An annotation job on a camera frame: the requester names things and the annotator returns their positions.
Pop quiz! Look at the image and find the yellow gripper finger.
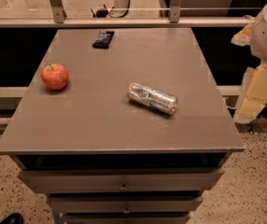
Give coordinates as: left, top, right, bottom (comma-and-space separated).
233, 61, 267, 124
231, 15, 255, 47

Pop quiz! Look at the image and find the silver redbull can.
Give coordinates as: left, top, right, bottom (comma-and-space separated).
127, 82, 178, 115

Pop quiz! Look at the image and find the dark blue snack bar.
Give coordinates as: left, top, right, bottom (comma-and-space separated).
92, 31, 115, 49

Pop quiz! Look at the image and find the grey drawer cabinet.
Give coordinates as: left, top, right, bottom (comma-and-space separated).
0, 27, 246, 224

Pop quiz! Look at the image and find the red apple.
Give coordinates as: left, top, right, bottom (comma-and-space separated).
41, 63, 69, 91

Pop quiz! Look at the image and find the bottom grey drawer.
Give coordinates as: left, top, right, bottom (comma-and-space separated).
65, 213, 190, 224

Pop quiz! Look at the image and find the grey drawer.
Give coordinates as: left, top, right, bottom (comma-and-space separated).
19, 168, 224, 194
65, 213, 190, 224
49, 193, 203, 214

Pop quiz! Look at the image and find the top grey drawer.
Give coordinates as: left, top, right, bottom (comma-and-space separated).
19, 168, 224, 194

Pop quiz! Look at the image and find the middle grey drawer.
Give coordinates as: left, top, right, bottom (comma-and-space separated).
49, 193, 203, 214

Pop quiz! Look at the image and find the black shoe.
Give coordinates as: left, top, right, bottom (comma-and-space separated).
0, 213, 23, 224

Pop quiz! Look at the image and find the black cable on floor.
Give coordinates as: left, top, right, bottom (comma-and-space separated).
91, 0, 132, 19

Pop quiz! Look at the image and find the metal railing frame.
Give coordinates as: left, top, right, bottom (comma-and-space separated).
0, 0, 249, 28

